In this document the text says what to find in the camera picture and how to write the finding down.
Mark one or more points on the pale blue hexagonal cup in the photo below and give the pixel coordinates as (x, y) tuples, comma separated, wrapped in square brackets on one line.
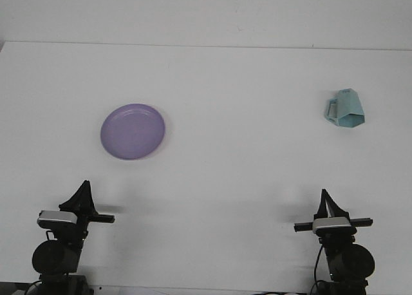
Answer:
[(349, 109)]

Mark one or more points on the pale purple round plate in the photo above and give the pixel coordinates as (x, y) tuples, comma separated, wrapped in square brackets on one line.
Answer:
[(133, 131)]

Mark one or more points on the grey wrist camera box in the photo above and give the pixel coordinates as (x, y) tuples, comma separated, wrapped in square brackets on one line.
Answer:
[(331, 224), (56, 217)]

